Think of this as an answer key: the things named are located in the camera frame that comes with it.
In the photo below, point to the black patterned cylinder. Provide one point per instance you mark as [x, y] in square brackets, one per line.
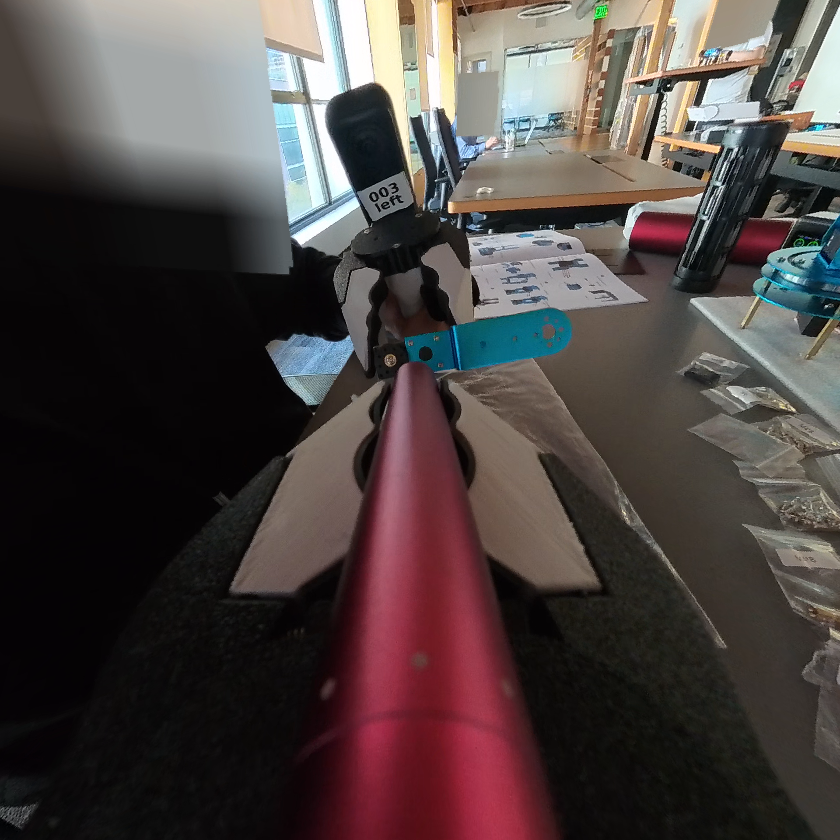
[722, 210]

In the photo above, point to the wooden shelving unit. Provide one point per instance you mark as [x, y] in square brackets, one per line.
[594, 85]

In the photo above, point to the black office chair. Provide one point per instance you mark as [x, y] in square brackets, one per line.
[436, 157]

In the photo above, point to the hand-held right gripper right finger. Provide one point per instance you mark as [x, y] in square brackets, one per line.
[531, 518]

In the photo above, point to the white foam sheet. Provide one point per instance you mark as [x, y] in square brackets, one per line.
[754, 354]

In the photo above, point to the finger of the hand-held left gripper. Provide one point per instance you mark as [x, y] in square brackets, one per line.
[453, 282]
[361, 308]

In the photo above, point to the person's left hand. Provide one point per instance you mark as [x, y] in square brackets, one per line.
[410, 326]

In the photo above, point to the grey desk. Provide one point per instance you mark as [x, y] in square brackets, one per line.
[656, 394]

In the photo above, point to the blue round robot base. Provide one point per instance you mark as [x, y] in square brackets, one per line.
[800, 269]

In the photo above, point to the red electric screwdriver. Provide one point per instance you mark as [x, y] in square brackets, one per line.
[420, 590]

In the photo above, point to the large paned window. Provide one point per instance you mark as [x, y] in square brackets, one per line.
[308, 151]

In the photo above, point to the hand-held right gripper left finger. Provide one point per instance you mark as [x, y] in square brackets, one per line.
[295, 525]

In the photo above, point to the red cylindrical case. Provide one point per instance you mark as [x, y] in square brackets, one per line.
[656, 233]

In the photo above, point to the open instruction manual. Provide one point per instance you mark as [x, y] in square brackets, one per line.
[558, 275]

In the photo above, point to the blue metal servo bracket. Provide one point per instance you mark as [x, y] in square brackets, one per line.
[499, 338]

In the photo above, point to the large clear plastic bag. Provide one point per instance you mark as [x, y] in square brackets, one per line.
[590, 459]

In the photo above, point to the pile of small screw bags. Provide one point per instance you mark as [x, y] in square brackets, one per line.
[800, 505]

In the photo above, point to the beige roller blind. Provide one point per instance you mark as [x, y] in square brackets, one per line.
[292, 26]

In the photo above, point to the black device green display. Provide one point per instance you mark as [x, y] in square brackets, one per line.
[804, 226]

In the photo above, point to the person's left forearm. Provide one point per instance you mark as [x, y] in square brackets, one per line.
[318, 289]

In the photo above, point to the person's black top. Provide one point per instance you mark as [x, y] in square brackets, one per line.
[98, 459]

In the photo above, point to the long wooden table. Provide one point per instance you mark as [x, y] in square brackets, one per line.
[558, 177]

